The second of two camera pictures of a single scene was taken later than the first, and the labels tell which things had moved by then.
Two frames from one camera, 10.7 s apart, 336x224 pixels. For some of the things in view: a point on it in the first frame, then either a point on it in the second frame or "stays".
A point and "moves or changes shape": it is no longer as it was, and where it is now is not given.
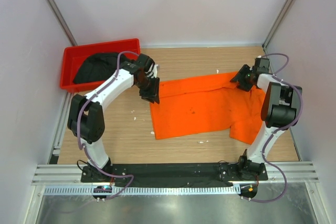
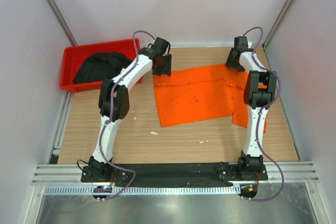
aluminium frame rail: [296, 172] stays
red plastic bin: [72, 56] stays
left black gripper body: [143, 86] to [164, 67]
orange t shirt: [207, 103] moves or changes shape
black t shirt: [98, 67] stays
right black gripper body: [245, 82] to [232, 63]
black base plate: [176, 173] stays
